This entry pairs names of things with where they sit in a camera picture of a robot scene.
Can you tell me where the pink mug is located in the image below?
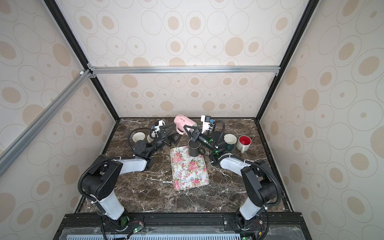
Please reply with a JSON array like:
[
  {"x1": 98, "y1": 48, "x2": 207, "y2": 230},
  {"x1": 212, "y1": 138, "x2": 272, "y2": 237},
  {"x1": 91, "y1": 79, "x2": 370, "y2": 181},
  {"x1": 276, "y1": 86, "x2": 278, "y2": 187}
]
[{"x1": 174, "y1": 115, "x2": 197, "y2": 135}]

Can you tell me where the grey mug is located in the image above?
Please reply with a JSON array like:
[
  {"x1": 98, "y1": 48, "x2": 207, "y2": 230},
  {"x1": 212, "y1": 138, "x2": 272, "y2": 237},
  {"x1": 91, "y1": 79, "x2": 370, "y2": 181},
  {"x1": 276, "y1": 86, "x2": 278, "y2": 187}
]
[{"x1": 132, "y1": 132, "x2": 146, "y2": 143}]

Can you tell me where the light green mug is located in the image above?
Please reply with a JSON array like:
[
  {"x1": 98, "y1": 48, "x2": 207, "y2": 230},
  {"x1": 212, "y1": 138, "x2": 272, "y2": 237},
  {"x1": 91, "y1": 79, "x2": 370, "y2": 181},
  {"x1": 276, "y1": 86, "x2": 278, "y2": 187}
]
[{"x1": 147, "y1": 133, "x2": 157, "y2": 143}]

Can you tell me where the black mug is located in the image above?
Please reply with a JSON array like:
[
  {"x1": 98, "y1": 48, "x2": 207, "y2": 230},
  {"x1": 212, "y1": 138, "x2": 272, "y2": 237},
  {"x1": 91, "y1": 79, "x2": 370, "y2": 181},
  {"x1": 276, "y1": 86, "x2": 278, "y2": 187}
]
[{"x1": 188, "y1": 140, "x2": 206, "y2": 158}]

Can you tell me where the dark green mug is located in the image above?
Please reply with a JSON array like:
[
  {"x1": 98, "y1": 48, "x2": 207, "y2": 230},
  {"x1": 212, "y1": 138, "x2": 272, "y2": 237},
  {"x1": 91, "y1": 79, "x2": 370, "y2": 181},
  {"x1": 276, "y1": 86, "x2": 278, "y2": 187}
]
[{"x1": 224, "y1": 134, "x2": 237, "y2": 152}]

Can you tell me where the white mug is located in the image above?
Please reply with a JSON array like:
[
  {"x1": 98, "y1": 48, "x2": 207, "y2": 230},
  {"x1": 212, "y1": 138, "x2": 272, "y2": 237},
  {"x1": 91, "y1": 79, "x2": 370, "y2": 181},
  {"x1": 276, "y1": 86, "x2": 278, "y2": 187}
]
[{"x1": 236, "y1": 136, "x2": 252, "y2": 154}]

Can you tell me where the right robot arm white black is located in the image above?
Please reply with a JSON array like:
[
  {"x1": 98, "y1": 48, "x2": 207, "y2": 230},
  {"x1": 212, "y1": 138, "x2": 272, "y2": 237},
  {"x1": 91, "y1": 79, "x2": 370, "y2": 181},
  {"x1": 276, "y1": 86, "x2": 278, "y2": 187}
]
[{"x1": 184, "y1": 125, "x2": 282, "y2": 223}]

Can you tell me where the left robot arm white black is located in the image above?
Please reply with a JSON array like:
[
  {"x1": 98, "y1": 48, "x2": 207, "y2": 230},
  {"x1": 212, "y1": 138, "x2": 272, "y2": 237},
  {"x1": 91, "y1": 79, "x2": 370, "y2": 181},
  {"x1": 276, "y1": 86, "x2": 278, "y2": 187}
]
[{"x1": 78, "y1": 124, "x2": 182, "y2": 221}]

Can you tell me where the floral serving tray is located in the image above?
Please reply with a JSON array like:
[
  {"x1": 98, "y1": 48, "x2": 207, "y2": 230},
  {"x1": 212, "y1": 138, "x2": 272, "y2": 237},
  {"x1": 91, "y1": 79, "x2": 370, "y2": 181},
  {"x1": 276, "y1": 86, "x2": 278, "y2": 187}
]
[{"x1": 170, "y1": 146, "x2": 210, "y2": 191}]

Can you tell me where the small circuit board with leds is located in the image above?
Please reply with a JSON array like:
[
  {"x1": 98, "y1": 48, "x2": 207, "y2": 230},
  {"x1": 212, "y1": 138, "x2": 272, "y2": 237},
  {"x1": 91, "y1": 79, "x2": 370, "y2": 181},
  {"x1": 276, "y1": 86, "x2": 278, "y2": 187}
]
[{"x1": 128, "y1": 221, "x2": 145, "y2": 233}]

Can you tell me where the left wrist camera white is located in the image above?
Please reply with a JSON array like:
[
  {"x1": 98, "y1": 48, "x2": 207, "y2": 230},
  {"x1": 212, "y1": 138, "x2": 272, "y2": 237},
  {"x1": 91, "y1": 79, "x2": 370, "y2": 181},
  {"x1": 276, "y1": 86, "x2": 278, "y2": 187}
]
[{"x1": 152, "y1": 120, "x2": 165, "y2": 133}]

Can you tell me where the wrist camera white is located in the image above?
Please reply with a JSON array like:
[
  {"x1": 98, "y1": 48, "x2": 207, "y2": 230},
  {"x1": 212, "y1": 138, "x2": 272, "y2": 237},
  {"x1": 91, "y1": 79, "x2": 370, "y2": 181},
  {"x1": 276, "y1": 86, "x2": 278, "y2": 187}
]
[
  {"x1": 152, "y1": 120, "x2": 165, "y2": 133},
  {"x1": 201, "y1": 115, "x2": 214, "y2": 135}
]

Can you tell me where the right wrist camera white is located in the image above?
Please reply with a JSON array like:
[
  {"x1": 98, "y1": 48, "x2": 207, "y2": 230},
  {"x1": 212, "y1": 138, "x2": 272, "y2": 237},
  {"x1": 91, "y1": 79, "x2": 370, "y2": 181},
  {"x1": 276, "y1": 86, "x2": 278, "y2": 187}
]
[{"x1": 201, "y1": 115, "x2": 214, "y2": 135}]

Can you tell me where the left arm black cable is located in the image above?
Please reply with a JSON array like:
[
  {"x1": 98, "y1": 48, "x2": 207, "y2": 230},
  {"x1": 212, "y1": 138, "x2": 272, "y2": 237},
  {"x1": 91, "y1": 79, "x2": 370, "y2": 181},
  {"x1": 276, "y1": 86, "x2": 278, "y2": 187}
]
[{"x1": 77, "y1": 127, "x2": 155, "y2": 202}]

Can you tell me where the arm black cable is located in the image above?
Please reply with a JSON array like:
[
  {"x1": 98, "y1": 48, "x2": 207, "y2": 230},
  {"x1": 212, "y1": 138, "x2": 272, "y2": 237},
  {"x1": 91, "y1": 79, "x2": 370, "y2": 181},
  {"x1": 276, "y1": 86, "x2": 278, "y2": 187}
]
[
  {"x1": 209, "y1": 120, "x2": 283, "y2": 208},
  {"x1": 77, "y1": 127, "x2": 155, "y2": 202}
]

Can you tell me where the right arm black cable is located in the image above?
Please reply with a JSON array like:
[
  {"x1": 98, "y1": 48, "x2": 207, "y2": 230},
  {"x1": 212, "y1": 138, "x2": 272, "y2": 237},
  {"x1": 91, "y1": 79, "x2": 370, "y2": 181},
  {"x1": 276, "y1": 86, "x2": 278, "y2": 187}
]
[{"x1": 209, "y1": 120, "x2": 283, "y2": 208}]

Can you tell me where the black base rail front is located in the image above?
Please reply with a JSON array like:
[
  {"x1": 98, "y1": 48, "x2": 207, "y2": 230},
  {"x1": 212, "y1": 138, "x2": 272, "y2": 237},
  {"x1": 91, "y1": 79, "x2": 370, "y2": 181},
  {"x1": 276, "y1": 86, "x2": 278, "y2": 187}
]
[{"x1": 54, "y1": 213, "x2": 311, "y2": 240}]

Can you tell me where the horizontal aluminium rail back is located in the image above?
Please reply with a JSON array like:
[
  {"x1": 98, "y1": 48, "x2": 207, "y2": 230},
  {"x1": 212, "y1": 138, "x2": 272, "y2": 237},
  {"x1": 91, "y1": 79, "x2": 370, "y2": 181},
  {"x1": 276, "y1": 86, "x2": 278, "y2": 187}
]
[{"x1": 90, "y1": 66, "x2": 280, "y2": 75}]

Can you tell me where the diagonal aluminium rail left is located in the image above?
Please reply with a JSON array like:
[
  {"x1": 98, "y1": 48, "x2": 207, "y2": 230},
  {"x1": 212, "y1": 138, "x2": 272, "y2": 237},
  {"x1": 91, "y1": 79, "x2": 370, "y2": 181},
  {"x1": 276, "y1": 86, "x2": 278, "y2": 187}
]
[{"x1": 1, "y1": 70, "x2": 91, "y2": 175}]

